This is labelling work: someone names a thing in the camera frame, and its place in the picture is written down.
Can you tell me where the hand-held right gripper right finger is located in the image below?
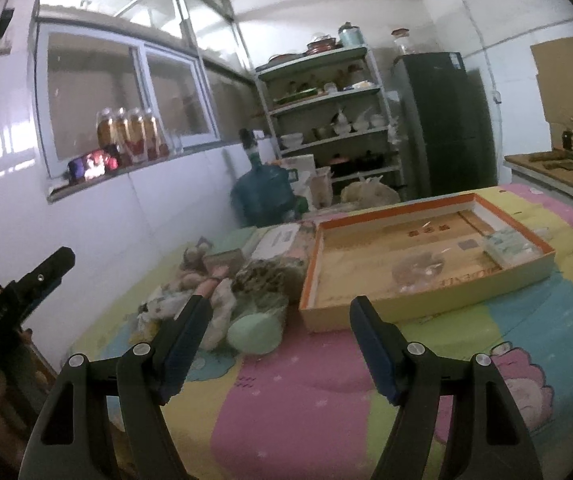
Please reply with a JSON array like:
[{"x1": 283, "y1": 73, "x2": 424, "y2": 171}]
[{"x1": 349, "y1": 296, "x2": 547, "y2": 480}]

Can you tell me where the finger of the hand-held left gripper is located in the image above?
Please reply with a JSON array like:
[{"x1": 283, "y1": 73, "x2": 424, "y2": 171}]
[{"x1": 0, "y1": 246, "x2": 76, "y2": 322}]

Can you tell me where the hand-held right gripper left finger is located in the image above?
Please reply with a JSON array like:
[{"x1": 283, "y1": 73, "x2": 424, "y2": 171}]
[{"x1": 19, "y1": 295, "x2": 213, "y2": 480}]

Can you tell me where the white floral cloth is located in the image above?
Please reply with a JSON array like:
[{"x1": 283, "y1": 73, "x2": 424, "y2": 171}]
[{"x1": 136, "y1": 290, "x2": 192, "y2": 332}]

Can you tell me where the shallow orange-rimmed cardboard box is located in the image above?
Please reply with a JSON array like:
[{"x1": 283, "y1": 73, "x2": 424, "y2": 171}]
[{"x1": 299, "y1": 192, "x2": 557, "y2": 333}]

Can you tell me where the leopard print scrunchie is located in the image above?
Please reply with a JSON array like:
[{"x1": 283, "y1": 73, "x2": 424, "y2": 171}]
[{"x1": 234, "y1": 259, "x2": 307, "y2": 302}]

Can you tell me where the pink and purple plush toy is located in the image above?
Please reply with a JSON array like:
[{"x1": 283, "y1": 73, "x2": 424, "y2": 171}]
[{"x1": 201, "y1": 277, "x2": 238, "y2": 351}]

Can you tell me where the colourful cartoon printed mat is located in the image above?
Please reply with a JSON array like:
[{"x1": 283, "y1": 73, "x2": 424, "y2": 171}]
[{"x1": 61, "y1": 182, "x2": 573, "y2": 480}]

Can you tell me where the clear plastic bag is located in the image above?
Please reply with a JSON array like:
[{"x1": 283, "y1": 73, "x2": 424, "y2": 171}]
[{"x1": 391, "y1": 252, "x2": 445, "y2": 292}]

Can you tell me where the beige plush toy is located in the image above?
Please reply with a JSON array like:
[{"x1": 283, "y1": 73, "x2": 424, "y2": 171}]
[{"x1": 181, "y1": 242, "x2": 214, "y2": 272}]

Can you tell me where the flat mint green box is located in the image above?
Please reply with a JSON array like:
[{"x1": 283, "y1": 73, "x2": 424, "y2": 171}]
[{"x1": 211, "y1": 226, "x2": 260, "y2": 256}]

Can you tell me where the amber liquid bottle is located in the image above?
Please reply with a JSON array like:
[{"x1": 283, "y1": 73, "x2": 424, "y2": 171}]
[
  {"x1": 115, "y1": 107, "x2": 132, "y2": 161},
  {"x1": 96, "y1": 108, "x2": 117, "y2": 150},
  {"x1": 129, "y1": 108, "x2": 147, "y2": 163},
  {"x1": 144, "y1": 108, "x2": 163, "y2": 161}
]

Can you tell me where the floral pink tissue box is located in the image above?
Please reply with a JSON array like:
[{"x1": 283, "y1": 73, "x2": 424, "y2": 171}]
[{"x1": 246, "y1": 222, "x2": 317, "y2": 266}]

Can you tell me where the plastic bag with cabbage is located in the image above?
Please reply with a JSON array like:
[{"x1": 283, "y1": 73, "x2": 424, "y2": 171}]
[{"x1": 341, "y1": 177, "x2": 400, "y2": 207}]

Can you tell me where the white framed sliding window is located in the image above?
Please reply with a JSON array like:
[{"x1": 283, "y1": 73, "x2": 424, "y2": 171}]
[{"x1": 36, "y1": 25, "x2": 222, "y2": 179}]

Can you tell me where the blue water jug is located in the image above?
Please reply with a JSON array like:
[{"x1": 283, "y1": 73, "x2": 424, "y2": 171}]
[{"x1": 230, "y1": 157, "x2": 300, "y2": 227}]

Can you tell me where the white box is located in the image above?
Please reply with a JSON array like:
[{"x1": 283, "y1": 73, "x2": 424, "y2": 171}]
[{"x1": 279, "y1": 155, "x2": 317, "y2": 186}]

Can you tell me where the black water jug pump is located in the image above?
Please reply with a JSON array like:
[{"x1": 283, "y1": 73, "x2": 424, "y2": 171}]
[{"x1": 239, "y1": 129, "x2": 260, "y2": 161}]

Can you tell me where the dark green refrigerator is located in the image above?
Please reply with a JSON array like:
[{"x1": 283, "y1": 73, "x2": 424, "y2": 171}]
[{"x1": 391, "y1": 51, "x2": 498, "y2": 199}]

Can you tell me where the kitchen counter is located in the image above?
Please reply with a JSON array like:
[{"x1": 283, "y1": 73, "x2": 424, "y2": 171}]
[{"x1": 504, "y1": 152, "x2": 573, "y2": 217}]

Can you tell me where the white metal shelf rack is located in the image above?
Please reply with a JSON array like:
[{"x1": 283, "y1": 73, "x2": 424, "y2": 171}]
[{"x1": 254, "y1": 46, "x2": 407, "y2": 202}]

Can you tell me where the glass jar with lid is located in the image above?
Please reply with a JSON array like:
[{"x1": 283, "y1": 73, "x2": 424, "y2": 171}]
[{"x1": 391, "y1": 28, "x2": 417, "y2": 56}]

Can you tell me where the red pot with glass lid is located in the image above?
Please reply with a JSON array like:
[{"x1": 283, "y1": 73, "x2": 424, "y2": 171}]
[{"x1": 307, "y1": 32, "x2": 340, "y2": 56}]

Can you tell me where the teal pot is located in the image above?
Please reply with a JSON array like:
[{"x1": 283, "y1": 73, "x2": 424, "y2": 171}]
[{"x1": 338, "y1": 22, "x2": 365, "y2": 48}]

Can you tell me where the cardboard sheet on wall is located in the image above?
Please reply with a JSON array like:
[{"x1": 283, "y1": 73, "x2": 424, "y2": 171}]
[{"x1": 531, "y1": 35, "x2": 573, "y2": 153}]

